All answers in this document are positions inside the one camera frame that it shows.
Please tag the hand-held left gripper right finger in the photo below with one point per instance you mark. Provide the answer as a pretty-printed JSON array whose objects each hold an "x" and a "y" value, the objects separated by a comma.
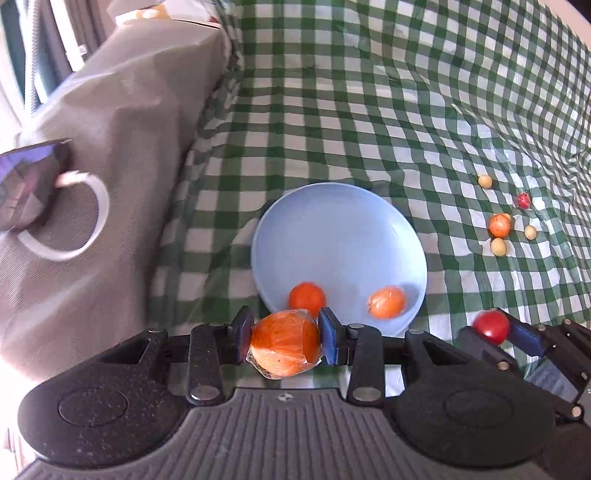
[{"x": 330, "y": 337}]

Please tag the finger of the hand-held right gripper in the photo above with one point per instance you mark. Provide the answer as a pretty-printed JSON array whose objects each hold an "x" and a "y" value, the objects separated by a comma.
[
  {"x": 526, "y": 339},
  {"x": 489, "y": 353}
]

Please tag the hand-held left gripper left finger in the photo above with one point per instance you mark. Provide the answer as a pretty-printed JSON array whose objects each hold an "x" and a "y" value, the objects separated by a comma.
[{"x": 242, "y": 339}]

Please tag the red plastic-wrapped tomato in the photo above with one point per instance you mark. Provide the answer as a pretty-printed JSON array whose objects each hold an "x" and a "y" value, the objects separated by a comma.
[{"x": 491, "y": 325}]

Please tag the large plastic-wrapped orange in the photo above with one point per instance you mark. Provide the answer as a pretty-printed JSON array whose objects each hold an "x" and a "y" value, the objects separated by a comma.
[{"x": 284, "y": 344}]

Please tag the deep orange mandarin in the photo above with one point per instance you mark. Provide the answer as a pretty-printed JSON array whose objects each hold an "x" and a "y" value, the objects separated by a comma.
[{"x": 307, "y": 297}]

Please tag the pale plastic-wrapped orange mandarin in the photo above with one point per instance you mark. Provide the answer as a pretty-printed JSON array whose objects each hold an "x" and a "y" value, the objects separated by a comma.
[{"x": 387, "y": 302}]

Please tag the light blue plate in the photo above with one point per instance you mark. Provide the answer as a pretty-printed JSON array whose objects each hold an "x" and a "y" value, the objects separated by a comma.
[{"x": 337, "y": 240}]

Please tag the orange-red fruit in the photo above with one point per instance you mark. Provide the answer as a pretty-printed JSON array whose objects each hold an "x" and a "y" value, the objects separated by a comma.
[{"x": 499, "y": 226}]

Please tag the small red fruit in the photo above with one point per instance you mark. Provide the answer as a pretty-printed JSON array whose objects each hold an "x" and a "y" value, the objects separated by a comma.
[{"x": 523, "y": 200}]

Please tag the green white checked cloth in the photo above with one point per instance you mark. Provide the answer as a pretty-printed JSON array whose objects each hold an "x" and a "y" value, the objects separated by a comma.
[{"x": 369, "y": 115}]

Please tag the grey cushion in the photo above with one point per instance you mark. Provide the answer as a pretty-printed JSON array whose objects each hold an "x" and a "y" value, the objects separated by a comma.
[{"x": 138, "y": 138}]

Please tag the black smartphone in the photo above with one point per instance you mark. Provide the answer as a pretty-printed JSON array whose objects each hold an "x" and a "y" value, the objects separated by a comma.
[{"x": 23, "y": 184}]

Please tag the white printed pillow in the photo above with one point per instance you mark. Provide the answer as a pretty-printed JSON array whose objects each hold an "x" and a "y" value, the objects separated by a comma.
[{"x": 138, "y": 16}]

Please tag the teal curtain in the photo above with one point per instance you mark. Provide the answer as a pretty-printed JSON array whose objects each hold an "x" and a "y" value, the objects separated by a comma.
[{"x": 11, "y": 46}]

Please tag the grey door frame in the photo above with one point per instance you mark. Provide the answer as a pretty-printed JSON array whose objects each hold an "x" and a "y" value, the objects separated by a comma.
[{"x": 74, "y": 27}]

